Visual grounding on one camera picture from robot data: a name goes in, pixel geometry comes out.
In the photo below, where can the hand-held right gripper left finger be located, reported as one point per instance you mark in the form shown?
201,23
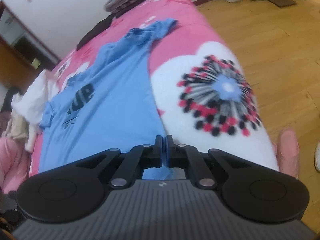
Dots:
158,152

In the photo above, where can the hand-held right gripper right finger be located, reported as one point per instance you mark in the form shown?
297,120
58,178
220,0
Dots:
170,152

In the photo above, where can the blue t-shirt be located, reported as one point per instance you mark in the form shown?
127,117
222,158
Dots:
112,120

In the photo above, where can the black folded garment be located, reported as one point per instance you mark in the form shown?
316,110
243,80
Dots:
95,32

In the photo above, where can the pink slipper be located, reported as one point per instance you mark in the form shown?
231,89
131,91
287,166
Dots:
288,152

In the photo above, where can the brown wooden door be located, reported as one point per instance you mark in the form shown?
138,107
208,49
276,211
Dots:
12,62

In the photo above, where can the white cloth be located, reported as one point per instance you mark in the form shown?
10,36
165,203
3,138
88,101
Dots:
32,100

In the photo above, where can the brown doormat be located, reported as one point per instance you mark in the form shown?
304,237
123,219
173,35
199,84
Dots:
281,0

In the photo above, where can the pink floral blanket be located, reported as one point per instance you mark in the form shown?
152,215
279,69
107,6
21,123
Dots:
185,30

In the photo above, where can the beige garment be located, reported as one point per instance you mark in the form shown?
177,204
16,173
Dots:
17,127

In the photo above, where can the dark cloth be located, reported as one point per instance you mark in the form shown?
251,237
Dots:
10,100

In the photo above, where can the pink quilt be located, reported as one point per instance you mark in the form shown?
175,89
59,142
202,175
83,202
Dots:
12,165

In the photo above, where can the yellow sticky note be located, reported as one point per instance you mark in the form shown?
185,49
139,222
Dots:
35,62

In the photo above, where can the white shoe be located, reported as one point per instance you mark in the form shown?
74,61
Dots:
317,157

